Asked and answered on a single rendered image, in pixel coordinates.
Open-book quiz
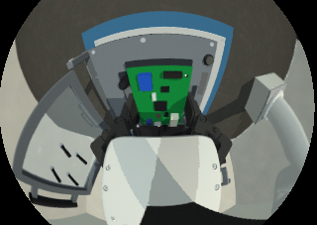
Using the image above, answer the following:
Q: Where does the green circuit board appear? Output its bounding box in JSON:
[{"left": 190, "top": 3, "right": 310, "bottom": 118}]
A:
[{"left": 126, "top": 65, "right": 193, "bottom": 127}]

